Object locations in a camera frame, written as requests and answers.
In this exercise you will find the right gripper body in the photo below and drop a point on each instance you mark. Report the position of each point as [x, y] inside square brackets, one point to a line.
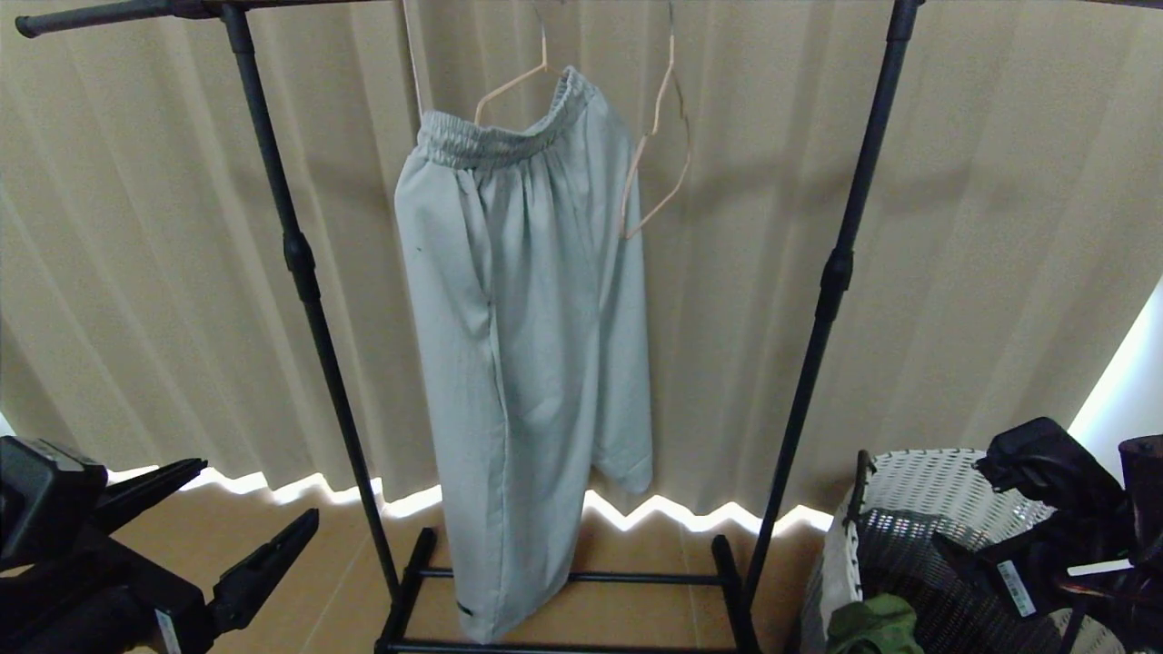
[1090, 572]

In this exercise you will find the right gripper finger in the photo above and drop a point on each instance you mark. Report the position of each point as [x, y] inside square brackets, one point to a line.
[977, 568]

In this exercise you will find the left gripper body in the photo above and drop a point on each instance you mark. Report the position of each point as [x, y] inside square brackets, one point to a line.
[82, 599]

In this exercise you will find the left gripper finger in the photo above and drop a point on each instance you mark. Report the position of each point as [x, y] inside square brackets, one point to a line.
[259, 581]
[136, 500]

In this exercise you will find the green garment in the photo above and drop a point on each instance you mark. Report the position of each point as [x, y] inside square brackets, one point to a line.
[872, 627]

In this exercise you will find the pale grey shorts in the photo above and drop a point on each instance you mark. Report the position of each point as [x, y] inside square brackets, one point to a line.
[527, 363]

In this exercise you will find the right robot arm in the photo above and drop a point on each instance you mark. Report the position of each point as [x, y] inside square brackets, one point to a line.
[1145, 490]

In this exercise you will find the white laundry basket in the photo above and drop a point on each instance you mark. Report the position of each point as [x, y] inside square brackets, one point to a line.
[918, 490]

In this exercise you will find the black clothes rack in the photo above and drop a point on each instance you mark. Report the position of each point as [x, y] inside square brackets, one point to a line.
[300, 263]

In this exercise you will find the beige curtain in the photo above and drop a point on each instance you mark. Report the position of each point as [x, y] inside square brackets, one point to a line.
[954, 227]

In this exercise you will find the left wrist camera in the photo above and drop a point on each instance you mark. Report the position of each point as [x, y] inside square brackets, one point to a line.
[45, 490]

